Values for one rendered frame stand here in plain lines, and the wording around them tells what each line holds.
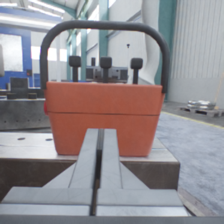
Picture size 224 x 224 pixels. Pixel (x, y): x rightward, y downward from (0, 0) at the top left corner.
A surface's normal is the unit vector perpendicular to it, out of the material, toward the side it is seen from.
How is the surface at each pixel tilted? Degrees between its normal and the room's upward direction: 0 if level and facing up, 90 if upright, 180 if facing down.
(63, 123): 97
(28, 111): 90
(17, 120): 90
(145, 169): 90
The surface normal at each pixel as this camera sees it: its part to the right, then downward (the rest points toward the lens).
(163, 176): 0.02, 0.17
